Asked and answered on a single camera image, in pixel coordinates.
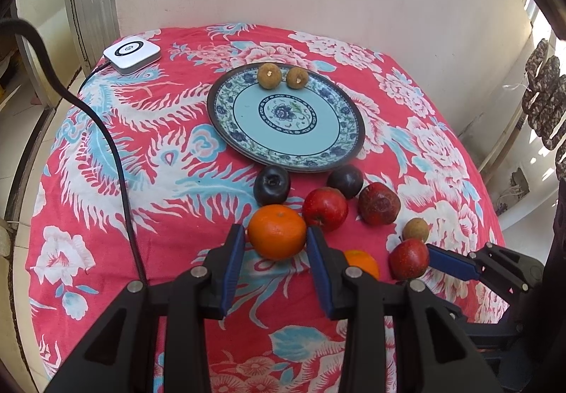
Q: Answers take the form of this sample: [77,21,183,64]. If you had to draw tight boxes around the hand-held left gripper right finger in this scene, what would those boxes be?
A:
[306,226,505,393]

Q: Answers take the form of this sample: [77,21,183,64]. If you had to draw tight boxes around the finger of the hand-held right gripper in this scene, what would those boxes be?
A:
[444,307,551,359]
[426,242,545,302]

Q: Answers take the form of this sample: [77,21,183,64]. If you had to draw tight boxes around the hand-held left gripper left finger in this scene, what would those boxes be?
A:
[44,224,247,393]

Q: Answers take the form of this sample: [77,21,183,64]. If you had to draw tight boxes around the small red apple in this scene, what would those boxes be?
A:
[388,237,431,281]

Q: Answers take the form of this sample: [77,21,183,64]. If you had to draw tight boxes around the orange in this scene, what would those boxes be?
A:
[342,249,381,281]
[247,204,308,261]

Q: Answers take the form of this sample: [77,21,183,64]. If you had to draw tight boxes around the brown longan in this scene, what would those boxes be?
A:
[402,217,431,243]
[257,63,282,89]
[286,66,308,89]

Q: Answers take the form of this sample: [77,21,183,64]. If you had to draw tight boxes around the bright red apple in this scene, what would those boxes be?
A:
[301,187,349,231]

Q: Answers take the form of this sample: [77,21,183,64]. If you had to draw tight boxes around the black plum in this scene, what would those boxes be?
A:
[326,164,364,200]
[253,165,291,207]

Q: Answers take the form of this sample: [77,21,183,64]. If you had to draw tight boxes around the dark red mottled apple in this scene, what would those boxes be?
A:
[357,182,402,226]

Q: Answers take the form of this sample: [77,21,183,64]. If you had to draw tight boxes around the blue floral ceramic plate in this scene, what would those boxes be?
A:
[207,63,365,173]

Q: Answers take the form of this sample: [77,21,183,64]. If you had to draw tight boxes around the red floral printed tablecloth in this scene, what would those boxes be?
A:
[24,23,509,393]

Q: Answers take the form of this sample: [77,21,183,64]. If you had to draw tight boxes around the white square device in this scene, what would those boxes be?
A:
[103,36,162,76]

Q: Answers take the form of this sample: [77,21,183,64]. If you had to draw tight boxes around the thin black device cable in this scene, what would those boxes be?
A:
[77,59,111,95]

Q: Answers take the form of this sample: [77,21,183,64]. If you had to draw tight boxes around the thick black cable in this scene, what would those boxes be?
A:
[0,18,149,285]

